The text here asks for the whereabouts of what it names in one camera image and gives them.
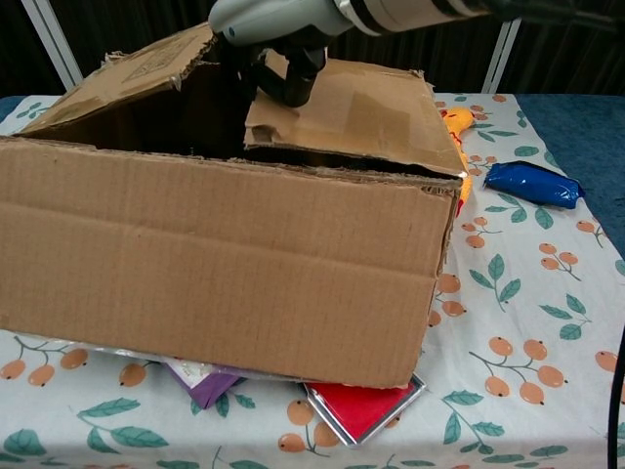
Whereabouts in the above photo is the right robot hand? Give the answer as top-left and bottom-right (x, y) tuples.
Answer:
(208, 0), (353, 107)

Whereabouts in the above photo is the large brown cardboard box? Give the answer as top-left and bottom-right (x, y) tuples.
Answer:
(0, 21), (470, 390)

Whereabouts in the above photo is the small purple white box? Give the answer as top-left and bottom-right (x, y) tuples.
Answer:
(163, 356), (248, 410)

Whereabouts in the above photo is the black partition screen panel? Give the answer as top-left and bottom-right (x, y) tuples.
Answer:
(28, 0), (216, 92)
(0, 0), (74, 97)
(492, 17), (625, 97)
(321, 26), (509, 94)

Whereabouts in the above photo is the yellow rubber chicken toy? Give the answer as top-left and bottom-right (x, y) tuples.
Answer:
(438, 107), (478, 216)

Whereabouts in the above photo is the blue foil snack packet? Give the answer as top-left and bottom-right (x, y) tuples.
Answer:
(482, 161), (586, 211)

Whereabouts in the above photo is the floral print tablecloth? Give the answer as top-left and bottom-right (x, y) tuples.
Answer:
(0, 92), (625, 469)

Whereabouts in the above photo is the red flat metal-rimmed case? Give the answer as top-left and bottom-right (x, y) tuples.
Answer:
(302, 373), (427, 447)

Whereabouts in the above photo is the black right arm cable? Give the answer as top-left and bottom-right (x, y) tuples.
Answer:
(606, 324), (625, 469)

